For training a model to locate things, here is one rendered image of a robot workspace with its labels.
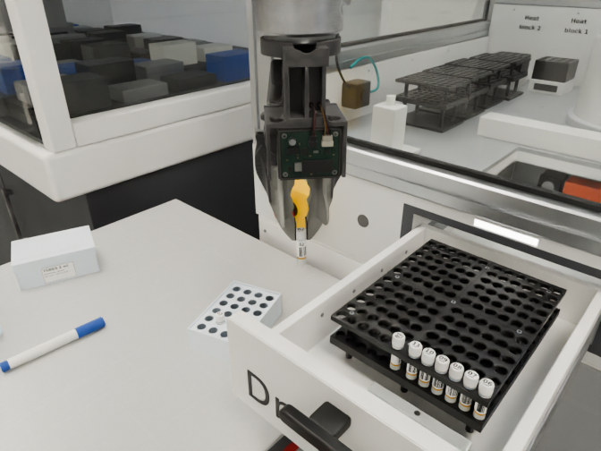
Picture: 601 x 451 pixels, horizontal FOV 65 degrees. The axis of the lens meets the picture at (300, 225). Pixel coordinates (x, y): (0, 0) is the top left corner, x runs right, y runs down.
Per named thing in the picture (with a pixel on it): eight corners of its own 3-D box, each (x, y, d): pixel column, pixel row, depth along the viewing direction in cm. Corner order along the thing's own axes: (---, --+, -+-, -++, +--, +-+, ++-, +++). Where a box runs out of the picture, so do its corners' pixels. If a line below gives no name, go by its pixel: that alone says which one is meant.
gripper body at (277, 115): (265, 188, 43) (258, 46, 37) (262, 155, 50) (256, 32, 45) (349, 183, 43) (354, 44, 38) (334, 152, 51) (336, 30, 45)
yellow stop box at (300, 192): (304, 235, 79) (304, 196, 75) (274, 221, 83) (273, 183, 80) (324, 225, 82) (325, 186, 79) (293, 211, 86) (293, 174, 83)
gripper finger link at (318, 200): (311, 261, 49) (306, 179, 45) (305, 233, 54) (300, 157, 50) (341, 258, 49) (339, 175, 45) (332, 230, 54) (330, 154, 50)
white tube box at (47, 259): (20, 292, 78) (10, 265, 76) (19, 266, 85) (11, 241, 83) (101, 271, 84) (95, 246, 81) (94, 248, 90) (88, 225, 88)
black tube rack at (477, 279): (475, 451, 44) (488, 403, 41) (329, 359, 55) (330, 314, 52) (553, 331, 59) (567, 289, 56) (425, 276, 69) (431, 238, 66)
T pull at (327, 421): (348, 475, 36) (349, 463, 35) (277, 419, 40) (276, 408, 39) (376, 444, 38) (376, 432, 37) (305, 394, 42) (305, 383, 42)
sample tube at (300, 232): (307, 267, 54) (307, 232, 52) (296, 268, 54) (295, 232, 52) (306, 260, 55) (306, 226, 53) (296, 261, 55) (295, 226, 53)
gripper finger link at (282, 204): (269, 262, 49) (270, 179, 44) (267, 234, 54) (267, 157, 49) (300, 261, 49) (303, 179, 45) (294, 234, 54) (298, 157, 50)
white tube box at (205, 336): (241, 367, 64) (240, 345, 62) (190, 349, 67) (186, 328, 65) (282, 312, 74) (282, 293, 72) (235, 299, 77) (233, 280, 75)
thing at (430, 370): (486, 408, 42) (488, 403, 41) (330, 319, 52) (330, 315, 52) (495, 395, 43) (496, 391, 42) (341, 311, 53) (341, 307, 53)
